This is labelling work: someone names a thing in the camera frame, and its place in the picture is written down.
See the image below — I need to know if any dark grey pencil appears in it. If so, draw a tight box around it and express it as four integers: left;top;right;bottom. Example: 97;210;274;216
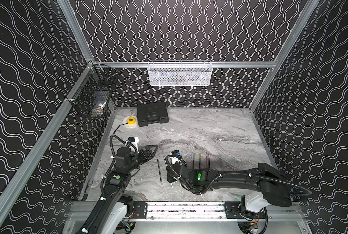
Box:
157;159;163;186

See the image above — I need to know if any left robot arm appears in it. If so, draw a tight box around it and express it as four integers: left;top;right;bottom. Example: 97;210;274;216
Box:
77;134;158;234

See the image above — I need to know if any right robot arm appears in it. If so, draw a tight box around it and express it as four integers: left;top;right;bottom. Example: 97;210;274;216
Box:
166;162;312;219

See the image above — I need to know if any yellow tape measure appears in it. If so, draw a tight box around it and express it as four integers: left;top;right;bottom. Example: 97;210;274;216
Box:
113;115;137;134

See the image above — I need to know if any black plastic tool case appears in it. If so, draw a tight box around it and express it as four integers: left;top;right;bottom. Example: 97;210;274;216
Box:
137;102;169;127

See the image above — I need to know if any red pencil pair right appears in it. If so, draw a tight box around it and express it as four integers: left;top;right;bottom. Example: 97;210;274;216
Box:
206;155;211;170

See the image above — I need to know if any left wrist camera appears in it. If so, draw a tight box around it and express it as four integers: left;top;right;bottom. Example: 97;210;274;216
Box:
128;136;139;144

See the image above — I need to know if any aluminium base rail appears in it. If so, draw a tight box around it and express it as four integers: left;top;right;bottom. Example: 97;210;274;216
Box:
65;200;312;234

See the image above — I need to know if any black wire wall basket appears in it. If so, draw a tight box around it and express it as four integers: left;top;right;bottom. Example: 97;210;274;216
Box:
66;61;121;119

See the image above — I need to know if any white mesh wall basket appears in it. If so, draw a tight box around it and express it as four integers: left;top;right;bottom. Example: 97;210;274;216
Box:
147;60;213;86

